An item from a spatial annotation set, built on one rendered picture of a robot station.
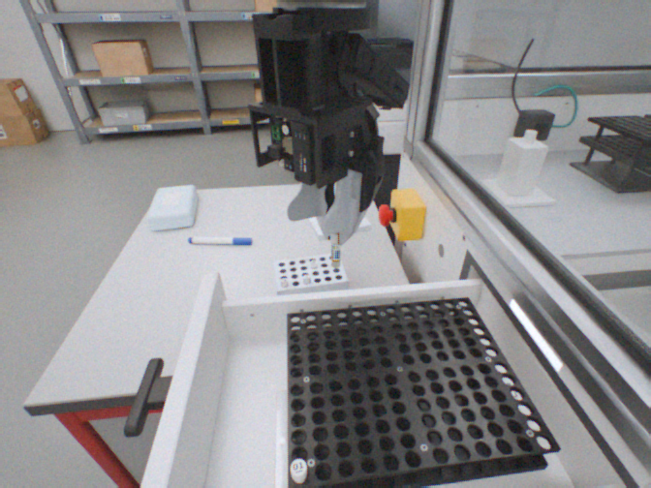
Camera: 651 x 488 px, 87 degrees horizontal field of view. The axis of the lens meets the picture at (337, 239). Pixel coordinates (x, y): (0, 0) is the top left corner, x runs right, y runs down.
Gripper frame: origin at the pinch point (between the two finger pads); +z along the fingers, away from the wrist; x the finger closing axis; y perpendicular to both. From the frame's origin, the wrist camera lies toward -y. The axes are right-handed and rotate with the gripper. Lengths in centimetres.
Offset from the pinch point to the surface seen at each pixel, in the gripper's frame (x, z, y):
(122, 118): -368, 78, -125
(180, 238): -47, 24, -4
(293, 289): -13.2, 20.0, -4.5
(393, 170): -31, 26, -70
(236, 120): -293, 86, -206
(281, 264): -20.0, 20.4, -8.4
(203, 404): -2.2, 11.3, 18.6
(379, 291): 3.5, 10.3, -3.8
